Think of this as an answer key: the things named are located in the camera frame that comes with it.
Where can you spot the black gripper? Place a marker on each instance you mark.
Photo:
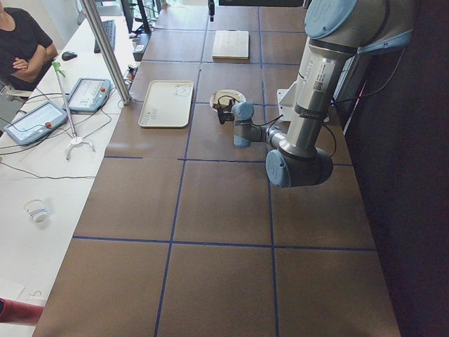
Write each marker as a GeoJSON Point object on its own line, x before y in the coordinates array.
{"type": "Point", "coordinates": [222, 109]}

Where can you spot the white round plate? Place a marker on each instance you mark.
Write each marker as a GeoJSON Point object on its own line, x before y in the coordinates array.
{"type": "Point", "coordinates": [239, 97]}

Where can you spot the brown bread slice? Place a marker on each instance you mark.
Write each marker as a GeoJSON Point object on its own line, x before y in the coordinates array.
{"type": "Point", "coordinates": [222, 99]}

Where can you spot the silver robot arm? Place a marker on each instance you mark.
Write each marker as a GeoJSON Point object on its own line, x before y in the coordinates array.
{"type": "Point", "coordinates": [336, 31]}

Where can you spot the cream bear serving tray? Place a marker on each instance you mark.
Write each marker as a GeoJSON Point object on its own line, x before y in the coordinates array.
{"type": "Point", "coordinates": [167, 104]}

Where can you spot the wooden cutting board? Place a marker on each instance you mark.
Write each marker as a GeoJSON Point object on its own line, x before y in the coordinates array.
{"type": "Point", "coordinates": [231, 45]}

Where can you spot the teach pendant far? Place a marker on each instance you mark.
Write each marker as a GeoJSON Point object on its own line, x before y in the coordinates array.
{"type": "Point", "coordinates": [88, 95]}

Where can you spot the teach pendant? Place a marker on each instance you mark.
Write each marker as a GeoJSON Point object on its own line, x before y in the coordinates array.
{"type": "Point", "coordinates": [88, 95]}
{"type": "Point", "coordinates": [36, 124]}

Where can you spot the black keyboard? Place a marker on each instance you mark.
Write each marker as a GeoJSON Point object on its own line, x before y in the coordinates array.
{"type": "Point", "coordinates": [110, 32]}

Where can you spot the white tripod stand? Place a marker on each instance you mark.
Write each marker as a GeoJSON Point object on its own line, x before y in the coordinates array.
{"type": "Point", "coordinates": [76, 140]}

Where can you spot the black computer mouse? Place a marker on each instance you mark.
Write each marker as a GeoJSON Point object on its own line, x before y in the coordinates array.
{"type": "Point", "coordinates": [68, 55]}

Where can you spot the teach pendant near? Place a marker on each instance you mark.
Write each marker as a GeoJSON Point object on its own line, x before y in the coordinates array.
{"type": "Point", "coordinates": [36, 124]}

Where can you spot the person in black shirt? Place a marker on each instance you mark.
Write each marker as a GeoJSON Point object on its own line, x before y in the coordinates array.
{"type": "Point", "coordinates": [26, 50]}

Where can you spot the paper cup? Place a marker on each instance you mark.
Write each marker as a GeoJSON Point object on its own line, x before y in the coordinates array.
{"type": "Point", "coordinates": [36, 210]}

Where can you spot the aluminium camera post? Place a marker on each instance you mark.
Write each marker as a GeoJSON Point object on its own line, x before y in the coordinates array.
{"type": "Point", "coordinates": [93, 18]}

